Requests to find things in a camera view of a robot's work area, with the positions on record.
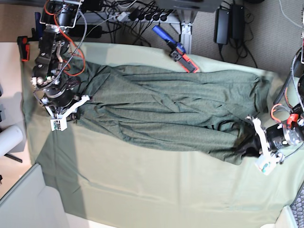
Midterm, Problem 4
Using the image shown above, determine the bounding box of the white foam board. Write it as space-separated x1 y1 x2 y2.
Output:
0 163 72 228

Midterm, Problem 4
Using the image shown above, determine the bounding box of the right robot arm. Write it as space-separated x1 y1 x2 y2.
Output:
31 0 90 131

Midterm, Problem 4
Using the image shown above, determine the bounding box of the white paper roll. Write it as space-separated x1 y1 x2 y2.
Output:
0 125 23 157

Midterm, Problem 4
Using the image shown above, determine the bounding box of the green T-shirt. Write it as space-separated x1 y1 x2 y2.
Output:
76 62 272 165

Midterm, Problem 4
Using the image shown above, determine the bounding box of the black power brick left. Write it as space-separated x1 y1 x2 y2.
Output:
69 24 103 38

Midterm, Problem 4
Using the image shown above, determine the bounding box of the blue orange clamp at left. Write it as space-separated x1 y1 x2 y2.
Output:
17 12 43 62

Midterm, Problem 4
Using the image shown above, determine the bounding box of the blue orange clamp at centre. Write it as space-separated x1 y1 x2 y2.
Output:
152 25 199 73

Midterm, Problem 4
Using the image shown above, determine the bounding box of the black power adapter pair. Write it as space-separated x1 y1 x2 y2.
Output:
214 4 245 45

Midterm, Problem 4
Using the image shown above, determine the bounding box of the light green table cloth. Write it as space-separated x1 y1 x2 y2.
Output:
21 42 304 228

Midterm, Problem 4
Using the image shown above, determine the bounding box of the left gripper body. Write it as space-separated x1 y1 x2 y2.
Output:
246 115 285 175

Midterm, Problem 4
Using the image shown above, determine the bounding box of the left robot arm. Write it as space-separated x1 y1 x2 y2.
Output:
237 47 304 175

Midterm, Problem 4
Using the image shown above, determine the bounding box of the white power strip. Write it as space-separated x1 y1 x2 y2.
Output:
109 11 180 24

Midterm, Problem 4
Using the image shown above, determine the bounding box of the blue orange clamp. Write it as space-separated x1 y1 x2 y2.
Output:
17 12 43 62
152 25 199 73

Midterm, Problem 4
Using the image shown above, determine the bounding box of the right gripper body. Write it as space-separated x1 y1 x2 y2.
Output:
41 95 91 131

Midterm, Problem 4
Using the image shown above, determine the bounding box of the aluminium frame post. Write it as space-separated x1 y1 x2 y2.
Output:
177 9 197 54

